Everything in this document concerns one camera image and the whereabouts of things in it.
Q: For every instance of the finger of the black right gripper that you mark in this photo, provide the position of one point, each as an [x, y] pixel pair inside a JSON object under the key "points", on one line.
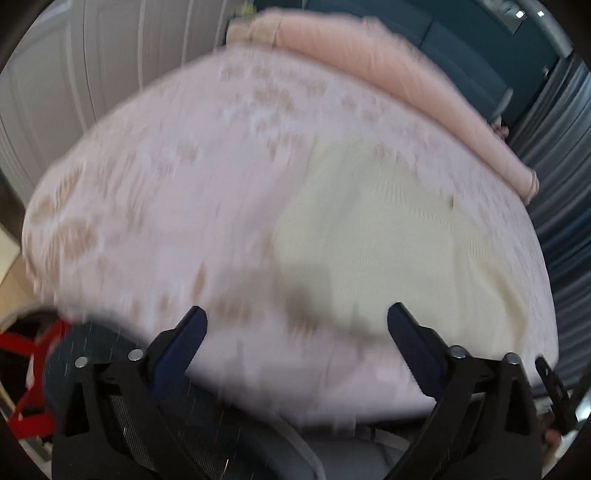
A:
{"points": [[562, 415]]}

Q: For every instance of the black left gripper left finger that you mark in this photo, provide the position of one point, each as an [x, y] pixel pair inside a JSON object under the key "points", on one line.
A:
{"points": [[166, 368]]}

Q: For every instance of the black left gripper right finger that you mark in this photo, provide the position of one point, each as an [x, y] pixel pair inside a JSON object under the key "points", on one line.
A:
{"points": [[484, 424]]}

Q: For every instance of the cream knit cardigan red buttons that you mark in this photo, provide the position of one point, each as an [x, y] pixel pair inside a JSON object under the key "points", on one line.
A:
{"points": [[363, 234]]}

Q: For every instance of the dark dotted trouser leg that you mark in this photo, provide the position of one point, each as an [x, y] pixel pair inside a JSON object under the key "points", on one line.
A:
{"points": [[223, 440]]}

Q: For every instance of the pink floral bed blanket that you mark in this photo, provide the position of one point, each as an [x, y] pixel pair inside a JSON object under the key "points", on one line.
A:
{"points": [[171, 201]]}

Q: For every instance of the grey pleated curtain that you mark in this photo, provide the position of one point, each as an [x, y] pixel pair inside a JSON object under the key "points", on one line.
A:
{"points": [[553, 138]]}

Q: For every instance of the white panelled wardrobe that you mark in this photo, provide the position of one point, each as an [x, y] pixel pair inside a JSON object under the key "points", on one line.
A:
{"points": [[80, 59]]}

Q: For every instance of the blue upholstered headboard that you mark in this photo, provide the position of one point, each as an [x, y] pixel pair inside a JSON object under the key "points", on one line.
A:
{"points": [[487, 62]]}

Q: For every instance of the rolled pink duvet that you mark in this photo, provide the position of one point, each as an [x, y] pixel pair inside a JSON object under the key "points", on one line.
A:
{"points": [[366, 50]]}

